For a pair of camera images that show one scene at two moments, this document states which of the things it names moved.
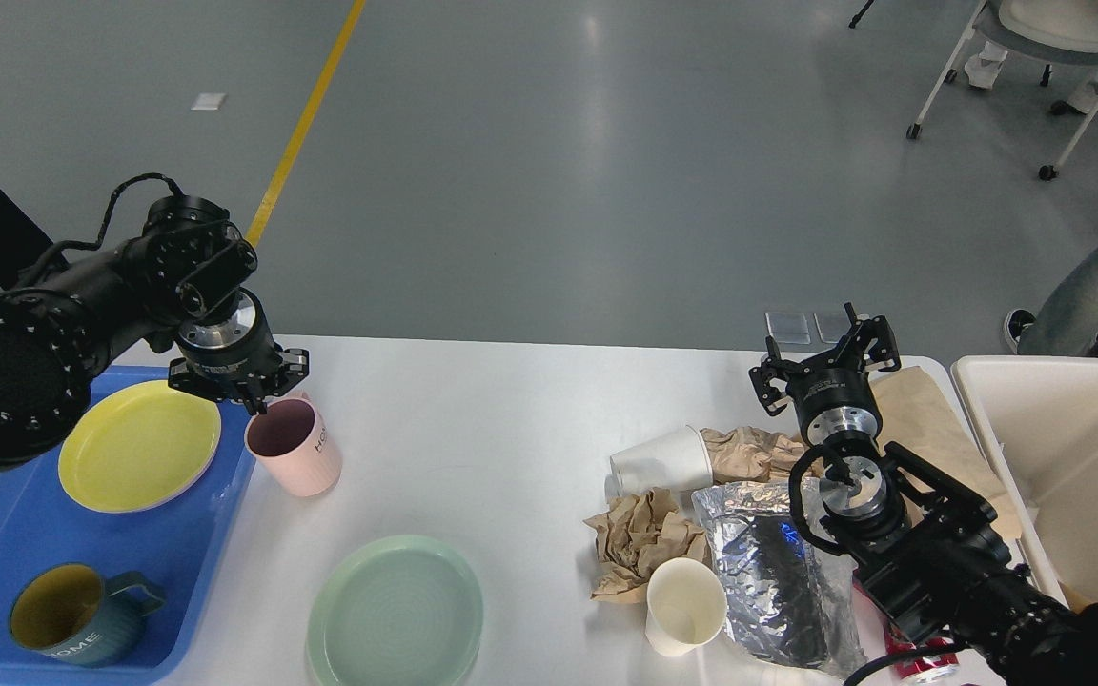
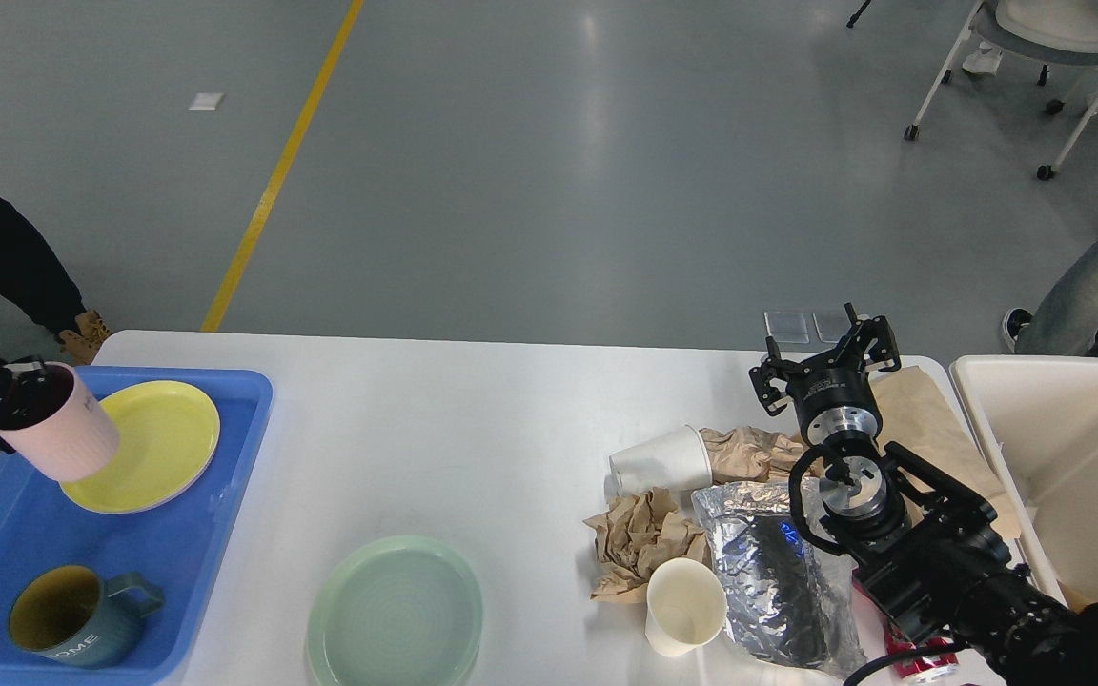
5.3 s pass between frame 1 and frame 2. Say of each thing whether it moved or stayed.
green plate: stayed
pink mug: moved
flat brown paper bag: stayed
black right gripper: stayed
